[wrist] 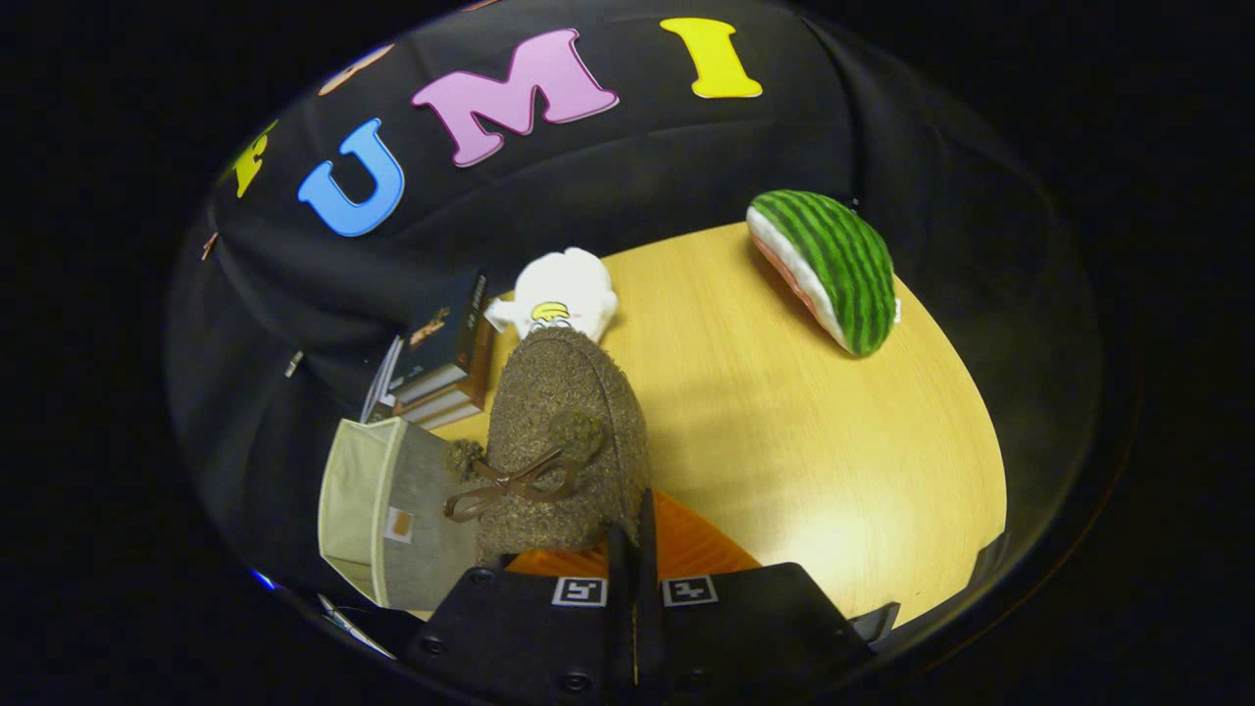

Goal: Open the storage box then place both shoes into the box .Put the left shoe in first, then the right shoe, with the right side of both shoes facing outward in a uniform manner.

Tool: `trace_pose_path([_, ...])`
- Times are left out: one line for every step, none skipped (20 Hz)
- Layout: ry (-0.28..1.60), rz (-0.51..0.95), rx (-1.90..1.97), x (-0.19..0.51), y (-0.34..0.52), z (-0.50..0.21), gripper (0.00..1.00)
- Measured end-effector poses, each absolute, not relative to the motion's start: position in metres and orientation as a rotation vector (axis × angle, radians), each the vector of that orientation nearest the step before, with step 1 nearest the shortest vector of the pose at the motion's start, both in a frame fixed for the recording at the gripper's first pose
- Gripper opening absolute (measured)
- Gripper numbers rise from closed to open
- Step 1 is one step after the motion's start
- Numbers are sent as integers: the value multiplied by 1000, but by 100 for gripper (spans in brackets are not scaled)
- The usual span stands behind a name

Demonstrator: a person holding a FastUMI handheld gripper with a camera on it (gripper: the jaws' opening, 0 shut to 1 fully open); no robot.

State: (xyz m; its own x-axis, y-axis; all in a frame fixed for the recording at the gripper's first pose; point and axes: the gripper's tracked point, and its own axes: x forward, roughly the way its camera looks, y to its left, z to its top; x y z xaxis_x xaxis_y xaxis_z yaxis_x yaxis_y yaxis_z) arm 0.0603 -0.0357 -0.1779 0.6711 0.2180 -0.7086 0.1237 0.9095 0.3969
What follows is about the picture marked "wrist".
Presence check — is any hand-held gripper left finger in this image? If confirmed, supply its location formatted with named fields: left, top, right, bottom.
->
left=402, top=520, right=636, bottom=702

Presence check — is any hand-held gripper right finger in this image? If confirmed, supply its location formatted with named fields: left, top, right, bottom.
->
left=635, top=488, right=879, bottom=702

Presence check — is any brown fuzzy shoe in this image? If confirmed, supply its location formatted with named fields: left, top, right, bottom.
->
left=443, top=327, right=652, bottom=563

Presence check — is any grey fabric storage box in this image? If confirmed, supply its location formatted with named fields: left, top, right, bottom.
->
left=318, top=416, right=491, bottom=611

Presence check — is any brown book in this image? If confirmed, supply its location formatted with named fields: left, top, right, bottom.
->
left=400, top=314, right=497, bottom=432

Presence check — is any black hardcover book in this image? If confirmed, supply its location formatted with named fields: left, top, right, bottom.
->
left=387, top=270, right=491, bottom=395

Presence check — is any white plush toy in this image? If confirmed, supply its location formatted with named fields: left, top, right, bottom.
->
left=485, top=247, right=621, bottom=342

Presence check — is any white portrait book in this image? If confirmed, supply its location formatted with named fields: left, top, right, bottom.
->
left=360, top=333, right=405, bottom=425

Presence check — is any watermelon slice plush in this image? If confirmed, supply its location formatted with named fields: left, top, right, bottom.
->
left=746, top=189, right=901, bottom=358

